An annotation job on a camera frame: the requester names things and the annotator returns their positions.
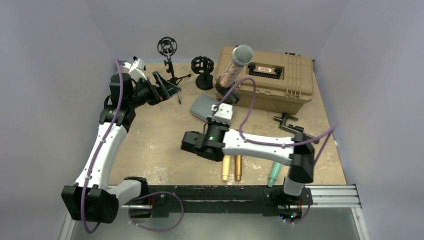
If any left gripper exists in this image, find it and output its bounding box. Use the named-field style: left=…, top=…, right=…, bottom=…
left=127, top=71, right=180, bottom=109

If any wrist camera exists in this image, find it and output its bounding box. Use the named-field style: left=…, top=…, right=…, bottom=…
left=207, top=103, right=234, bottom=125
left=122, top=56, right=148, bottom=82

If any mint green microphone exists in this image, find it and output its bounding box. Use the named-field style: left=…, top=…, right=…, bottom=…
left=267, top=162, right=283, bottom=188

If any aluminium table frame rail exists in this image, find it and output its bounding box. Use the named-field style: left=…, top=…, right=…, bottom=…
left=56, top=60, right=370, bottom=240

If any black metal clamp bar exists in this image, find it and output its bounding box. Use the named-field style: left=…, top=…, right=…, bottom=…
left=273, top=112, right=315, bottom=139

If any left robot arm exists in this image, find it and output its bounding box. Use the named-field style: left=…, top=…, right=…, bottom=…
left=61, top=71, right=181, bottom=224

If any cream microphone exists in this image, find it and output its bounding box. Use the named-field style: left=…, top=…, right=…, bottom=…
left=221, top=155, right=231, bottom=181

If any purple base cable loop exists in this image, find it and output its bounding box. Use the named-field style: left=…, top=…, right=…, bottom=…
left=128, top=191, right=185, bottom=233

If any silver head patterned microphone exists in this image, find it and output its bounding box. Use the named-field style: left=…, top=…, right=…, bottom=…
left=217, top=44, right=254, bottom=88

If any grey plastic case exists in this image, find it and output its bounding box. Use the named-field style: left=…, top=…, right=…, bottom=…
left=190, top=94, right=219, bottom=122

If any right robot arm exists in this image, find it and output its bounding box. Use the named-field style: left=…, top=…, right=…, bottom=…
left=180, top=121, right=315, bottom=204

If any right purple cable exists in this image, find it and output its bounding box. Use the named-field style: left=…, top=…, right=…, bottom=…
left=211, top=77, right=339, bottom=167

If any gold microphone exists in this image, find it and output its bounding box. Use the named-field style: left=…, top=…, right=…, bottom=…
left=234, top=155, right=243, bottom=181

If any black round base shockmount stand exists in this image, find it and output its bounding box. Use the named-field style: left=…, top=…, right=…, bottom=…
left=191, top=56, right=214, bottom=91

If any black stand for patterned microphone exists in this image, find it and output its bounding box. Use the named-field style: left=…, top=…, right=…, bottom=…
left=215, top=83, right=241, bottom=105

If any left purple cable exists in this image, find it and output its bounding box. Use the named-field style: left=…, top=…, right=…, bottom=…
left=80, top=55, right=125, bottom=235

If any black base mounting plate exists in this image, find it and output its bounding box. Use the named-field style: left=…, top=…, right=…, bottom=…
left=142, top=185, right=309, bottom=218

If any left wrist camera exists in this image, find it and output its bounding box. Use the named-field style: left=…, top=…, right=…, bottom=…
left=122, top=56, right=148, bottom=82

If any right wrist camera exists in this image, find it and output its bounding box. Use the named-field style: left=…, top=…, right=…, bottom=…
left=207, top=103, right=234, bottom=125

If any tan plastic toolbox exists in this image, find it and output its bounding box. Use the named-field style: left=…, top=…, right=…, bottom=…
left=225, top=51, right=315, bottom=115

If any black tripod mic stand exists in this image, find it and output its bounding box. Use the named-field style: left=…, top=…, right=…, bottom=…
left=157, top=36, right=192, bottom=86

